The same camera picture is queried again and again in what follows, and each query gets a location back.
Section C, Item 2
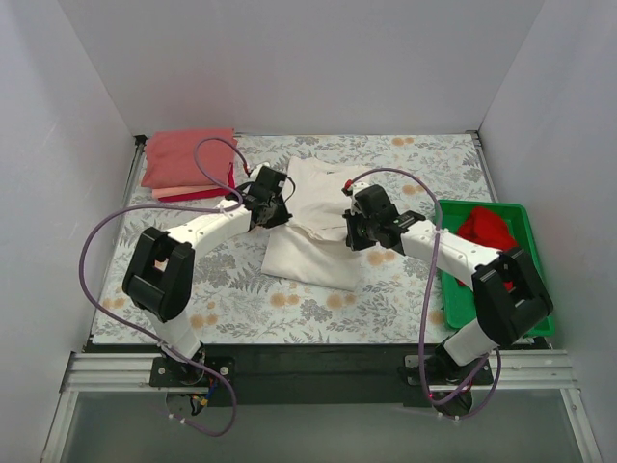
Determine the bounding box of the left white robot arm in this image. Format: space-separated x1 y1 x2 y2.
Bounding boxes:
122 163 291 386

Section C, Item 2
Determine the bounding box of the red crumpled t-shirt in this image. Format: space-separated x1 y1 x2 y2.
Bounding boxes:
455 205 520 290

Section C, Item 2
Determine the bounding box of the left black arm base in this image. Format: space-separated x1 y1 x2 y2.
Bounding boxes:
148 355 231 418

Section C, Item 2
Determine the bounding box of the folded crimson t-shirt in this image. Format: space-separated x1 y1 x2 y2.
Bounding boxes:
151 164 228 203

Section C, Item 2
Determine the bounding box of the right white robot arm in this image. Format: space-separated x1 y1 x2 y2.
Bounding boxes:
342 182 553 384

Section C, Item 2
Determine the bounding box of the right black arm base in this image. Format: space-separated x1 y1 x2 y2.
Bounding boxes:
422 345 495 419

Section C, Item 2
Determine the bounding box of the folded light peach t-shirt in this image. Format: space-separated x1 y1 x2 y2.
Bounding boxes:
151 185 217 200

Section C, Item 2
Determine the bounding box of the folded salmon pink t-shirt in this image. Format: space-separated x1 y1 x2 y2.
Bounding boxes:
141 127 237 189

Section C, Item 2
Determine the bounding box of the white printed t-shirt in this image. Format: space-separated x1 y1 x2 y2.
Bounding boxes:
261 157 367 291

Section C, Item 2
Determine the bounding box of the aluminium frame rail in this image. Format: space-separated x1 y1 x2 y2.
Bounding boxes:
41 344 602 462

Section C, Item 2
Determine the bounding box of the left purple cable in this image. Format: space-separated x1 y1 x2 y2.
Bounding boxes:
79 137 256 438

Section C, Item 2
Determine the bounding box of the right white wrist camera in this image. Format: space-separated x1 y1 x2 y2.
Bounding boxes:
342 180 370 215

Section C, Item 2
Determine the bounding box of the green plastic tray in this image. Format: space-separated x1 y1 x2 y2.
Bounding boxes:
440 200 544 329

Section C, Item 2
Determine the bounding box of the floral patterned table mat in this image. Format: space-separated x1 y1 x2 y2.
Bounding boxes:
91 134 490 345

